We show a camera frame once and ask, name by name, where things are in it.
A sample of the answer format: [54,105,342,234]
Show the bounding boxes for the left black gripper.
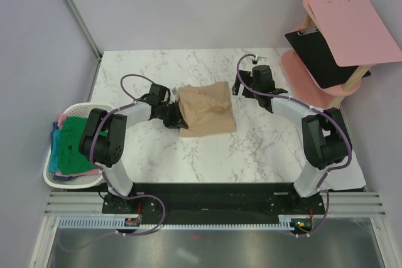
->
[158,101,188,130]

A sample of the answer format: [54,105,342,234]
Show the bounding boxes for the beige t shirt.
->
[178,82,236,137]

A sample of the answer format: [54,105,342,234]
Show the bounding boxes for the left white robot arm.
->
[79,83,188,213]

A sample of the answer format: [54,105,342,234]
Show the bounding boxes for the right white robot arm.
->
[232,65,352,214]

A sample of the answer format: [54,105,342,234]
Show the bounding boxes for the pink two-tier side table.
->
[282,0,376,108]

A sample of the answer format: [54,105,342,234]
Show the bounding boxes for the black clipboard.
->
[285,27,357,89]

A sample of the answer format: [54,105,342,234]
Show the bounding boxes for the pink paper sheet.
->
[309,0,401,67]

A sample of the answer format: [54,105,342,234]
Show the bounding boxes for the green t shirt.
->
[58,116,95,175]

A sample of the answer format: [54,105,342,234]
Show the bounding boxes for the blue t shirt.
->
[48,129,61,173]

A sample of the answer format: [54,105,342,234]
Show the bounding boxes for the white paper sheet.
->
[320,151,366,191]

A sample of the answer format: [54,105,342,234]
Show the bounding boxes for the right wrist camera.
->
[251,56,268,65]

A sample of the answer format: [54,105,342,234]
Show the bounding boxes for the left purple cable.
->
[89,74,155,196]

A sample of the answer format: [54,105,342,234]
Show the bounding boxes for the purple cable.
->
[236,54,352,193]
[89,74,155,196]

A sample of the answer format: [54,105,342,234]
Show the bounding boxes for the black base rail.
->
[102,183,325,223]

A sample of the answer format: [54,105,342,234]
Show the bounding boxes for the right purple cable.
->
[236,54,352,193]

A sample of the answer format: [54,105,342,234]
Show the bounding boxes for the white slotted cable duct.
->
[57,217,301,230]

